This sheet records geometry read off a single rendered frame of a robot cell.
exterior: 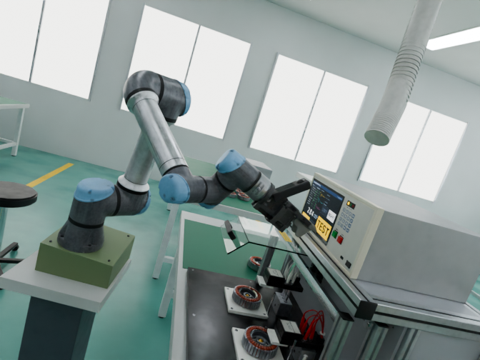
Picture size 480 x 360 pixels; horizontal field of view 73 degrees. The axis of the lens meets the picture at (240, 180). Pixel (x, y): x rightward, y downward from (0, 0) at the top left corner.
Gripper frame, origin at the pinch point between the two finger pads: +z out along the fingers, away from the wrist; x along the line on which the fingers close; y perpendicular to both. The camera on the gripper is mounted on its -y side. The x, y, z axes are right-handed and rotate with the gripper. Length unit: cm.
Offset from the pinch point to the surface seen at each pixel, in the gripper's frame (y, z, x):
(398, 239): -12.9, 11.9, 14.4
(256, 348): 37.1, 8.0, 8.7
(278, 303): 31.0, 21.4, -17.8
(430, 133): -261, 318, -468
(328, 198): -10.0, 3.1, -12.0
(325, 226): -2.3, 6.7, -7.0
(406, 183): -165, 357, -468
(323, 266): 6.6, 7.8, 4.8
